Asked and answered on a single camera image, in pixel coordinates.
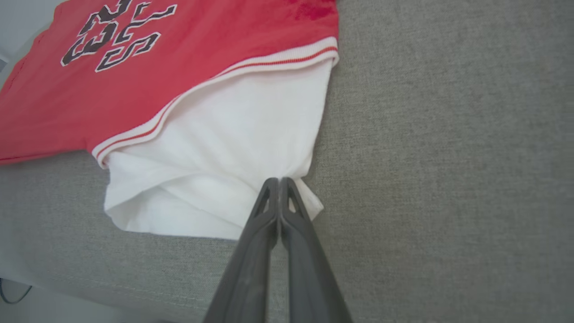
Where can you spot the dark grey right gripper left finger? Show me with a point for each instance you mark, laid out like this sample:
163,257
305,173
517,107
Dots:
251,269

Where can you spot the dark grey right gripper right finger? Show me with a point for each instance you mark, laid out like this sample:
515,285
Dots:
309,278

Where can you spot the red jersey with white sleeves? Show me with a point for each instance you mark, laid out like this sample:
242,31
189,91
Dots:
202,134

